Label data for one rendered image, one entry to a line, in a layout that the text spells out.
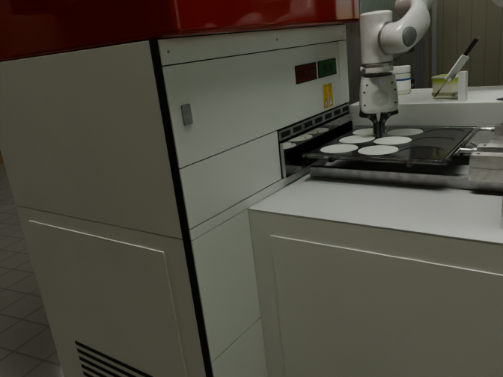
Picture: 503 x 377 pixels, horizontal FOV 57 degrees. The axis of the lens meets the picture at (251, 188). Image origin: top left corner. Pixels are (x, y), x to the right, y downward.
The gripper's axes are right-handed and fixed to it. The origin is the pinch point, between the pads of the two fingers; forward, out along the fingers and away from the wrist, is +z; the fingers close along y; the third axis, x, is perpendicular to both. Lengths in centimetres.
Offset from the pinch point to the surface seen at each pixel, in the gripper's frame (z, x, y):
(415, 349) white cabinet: 37, -49, -3
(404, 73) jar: -11.5, 34.7, 15.8
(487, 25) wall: -14, 625, 284
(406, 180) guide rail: 9.1, -20.8, 2.2
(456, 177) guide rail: 7.5, -26.8, 12.1
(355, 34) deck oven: -26, 165, 19
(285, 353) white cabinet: 49, -32, -31
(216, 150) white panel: -6, -36, -41
